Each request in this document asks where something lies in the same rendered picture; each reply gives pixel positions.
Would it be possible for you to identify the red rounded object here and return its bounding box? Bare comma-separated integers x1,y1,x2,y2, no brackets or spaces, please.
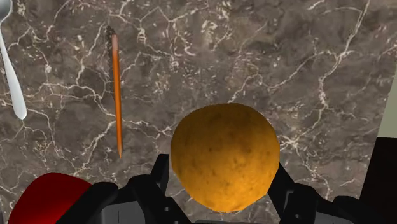
7,172,92,224

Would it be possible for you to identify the white spoon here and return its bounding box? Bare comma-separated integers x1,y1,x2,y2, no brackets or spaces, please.
0,0,28,120

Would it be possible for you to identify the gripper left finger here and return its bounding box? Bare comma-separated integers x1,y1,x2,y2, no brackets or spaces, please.
56,153,192,224

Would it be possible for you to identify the orange pencil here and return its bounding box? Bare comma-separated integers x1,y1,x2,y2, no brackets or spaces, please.
106,25,124,159

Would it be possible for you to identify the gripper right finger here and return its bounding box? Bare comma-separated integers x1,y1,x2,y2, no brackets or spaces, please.
267,162,386,224

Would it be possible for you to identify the black furniture block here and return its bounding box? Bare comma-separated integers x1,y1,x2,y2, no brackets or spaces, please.
359,135,397,224

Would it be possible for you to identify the orange round fruit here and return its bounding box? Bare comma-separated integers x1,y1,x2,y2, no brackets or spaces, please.
170,103,281,213

